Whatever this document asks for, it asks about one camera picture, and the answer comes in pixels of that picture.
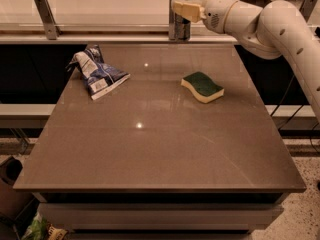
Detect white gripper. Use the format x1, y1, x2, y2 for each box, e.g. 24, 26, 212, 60
171, 0, 239, 34

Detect silver blue redbull can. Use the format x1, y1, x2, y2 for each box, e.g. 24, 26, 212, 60
174, 0, 191, 41

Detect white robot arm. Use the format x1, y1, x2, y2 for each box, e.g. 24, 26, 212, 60
171, 0, 320, 121

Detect green yellow sponge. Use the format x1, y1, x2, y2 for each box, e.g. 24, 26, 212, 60
181, 72, 224, 104

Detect blue white chip bag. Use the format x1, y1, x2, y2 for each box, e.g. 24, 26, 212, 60
66, 45, 130, 100

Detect dark bin on floor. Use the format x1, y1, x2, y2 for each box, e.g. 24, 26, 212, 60
0, 156, 33, 219

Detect yellow snack package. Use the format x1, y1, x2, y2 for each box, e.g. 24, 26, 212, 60
48, 225, 68, 240

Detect green snack bag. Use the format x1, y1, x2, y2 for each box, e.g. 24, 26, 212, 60
21, 212, 47, 240

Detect right metal glass bracket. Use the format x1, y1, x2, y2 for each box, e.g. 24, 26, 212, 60
299, 0, 318, 21

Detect black cable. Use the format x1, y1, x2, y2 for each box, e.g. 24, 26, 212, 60
269, 73, 320, 155

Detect left metal glass bracket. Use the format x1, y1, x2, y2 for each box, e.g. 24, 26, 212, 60
34, 0, 60, 40

